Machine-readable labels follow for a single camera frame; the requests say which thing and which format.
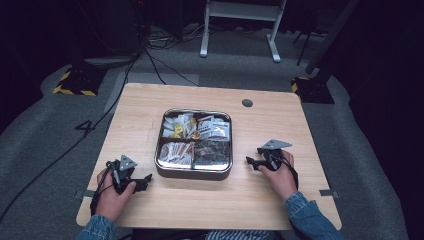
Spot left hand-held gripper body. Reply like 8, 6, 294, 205
106, 154, 138, 194

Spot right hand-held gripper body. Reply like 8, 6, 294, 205
256, 139, 293, 173

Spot square metal divided tray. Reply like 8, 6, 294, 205
154, 108, 234, 181

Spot person's right hand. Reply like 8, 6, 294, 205
258, 149, 298, 201

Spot person's left hand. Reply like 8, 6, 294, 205
95, 168, 137, 222

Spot pile of white brown packets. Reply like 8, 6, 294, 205
158, 141, 195, 167

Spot pile of dark packets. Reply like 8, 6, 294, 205
193, 139, 232, 169

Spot grey tape strip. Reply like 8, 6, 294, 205
319, 188, 339, 199
74, 189, 98, 200

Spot pile of white red packets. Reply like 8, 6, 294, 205
196, 114, 232, 143

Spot black yellow striped base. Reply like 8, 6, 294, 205
52, 68, 101, 97
290, 76, 335, 105

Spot person's striped clothing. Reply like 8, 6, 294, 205
204, 229, 278, 240

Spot black tripod legs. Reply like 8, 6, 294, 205
292, 29, 326, 67

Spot dark slanted pole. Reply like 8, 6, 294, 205
304, 0, 362, 75

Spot white metal stand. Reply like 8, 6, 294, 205
199, 0, 288, 64

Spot left hand-held gripper black cable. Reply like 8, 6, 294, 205
89, 161, 116, 216

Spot long black floor cable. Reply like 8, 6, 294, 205
0, 49, 142, 224

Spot thin black floor cable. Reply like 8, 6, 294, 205
144, 48, 200, 88

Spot bundle of floor cables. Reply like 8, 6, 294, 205
145, 23, 209, 51

